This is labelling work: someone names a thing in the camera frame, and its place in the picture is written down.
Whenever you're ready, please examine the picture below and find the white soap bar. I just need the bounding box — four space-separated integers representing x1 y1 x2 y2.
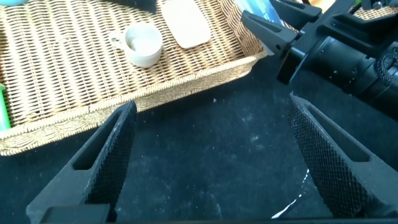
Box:
160 0 213 50

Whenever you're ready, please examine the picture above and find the yellow green dish brush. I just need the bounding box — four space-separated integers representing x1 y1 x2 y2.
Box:
0 83 12 132

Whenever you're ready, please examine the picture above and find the black right camera mount bracket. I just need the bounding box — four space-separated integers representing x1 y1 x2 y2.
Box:
318 0 398 60

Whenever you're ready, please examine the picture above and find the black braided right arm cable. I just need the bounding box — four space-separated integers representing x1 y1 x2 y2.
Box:
374 53 398 82

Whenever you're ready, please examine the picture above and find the black curved wedge block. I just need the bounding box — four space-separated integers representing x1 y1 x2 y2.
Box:
105 0 158 15

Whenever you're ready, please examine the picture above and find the small beige cup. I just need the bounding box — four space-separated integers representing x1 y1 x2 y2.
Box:
108 21 164 69

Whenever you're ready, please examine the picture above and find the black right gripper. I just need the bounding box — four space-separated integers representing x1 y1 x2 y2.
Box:
241 0 333 85

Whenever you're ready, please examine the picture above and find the wicker basket with kitchenware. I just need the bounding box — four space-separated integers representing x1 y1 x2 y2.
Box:
0 0 269 157

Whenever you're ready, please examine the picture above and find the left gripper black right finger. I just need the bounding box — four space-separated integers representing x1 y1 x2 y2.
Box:
285 93 398 219

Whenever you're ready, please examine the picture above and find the clear plastic slim case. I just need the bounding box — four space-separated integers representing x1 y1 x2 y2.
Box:
233 0 284 57

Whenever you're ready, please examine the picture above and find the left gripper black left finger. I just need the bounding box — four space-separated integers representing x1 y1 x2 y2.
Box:
25 100 139 223

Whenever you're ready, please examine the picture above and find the teal thermos with purple lid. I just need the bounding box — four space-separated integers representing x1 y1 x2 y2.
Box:
0 0 29 7

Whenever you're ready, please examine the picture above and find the wicker basket with food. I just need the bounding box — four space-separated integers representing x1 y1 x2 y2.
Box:
353 5 398 21

